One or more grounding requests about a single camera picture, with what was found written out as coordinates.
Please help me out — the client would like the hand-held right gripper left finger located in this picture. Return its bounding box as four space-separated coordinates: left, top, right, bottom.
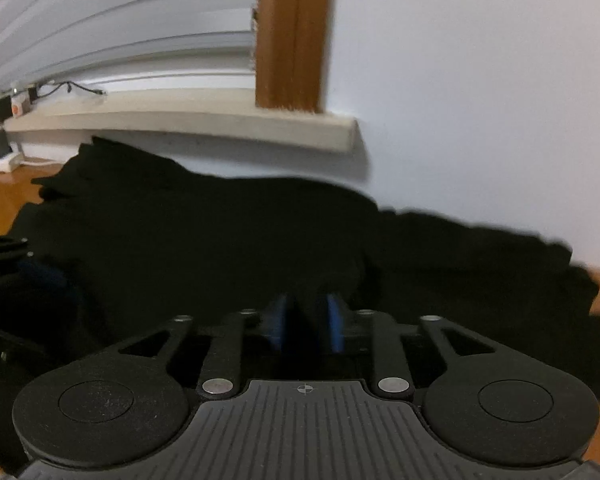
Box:
115 292 292 401

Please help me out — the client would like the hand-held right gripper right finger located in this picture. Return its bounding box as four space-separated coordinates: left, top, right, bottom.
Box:
325 292 496 401

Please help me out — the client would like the black garment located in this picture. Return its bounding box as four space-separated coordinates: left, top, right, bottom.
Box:
0 136 600 461

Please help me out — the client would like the small orange white box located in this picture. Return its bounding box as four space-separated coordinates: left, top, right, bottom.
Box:
10 87 32 117

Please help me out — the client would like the white window sill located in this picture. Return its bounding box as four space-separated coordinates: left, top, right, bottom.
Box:
4 89 362 154

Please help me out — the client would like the white window blind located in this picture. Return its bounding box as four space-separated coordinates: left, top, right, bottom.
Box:
0 0 258 97

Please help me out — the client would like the black cable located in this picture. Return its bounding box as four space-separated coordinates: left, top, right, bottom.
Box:
34 81 107 100

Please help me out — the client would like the wooden window frame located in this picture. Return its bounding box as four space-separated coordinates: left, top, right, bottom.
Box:
254 0 337 113

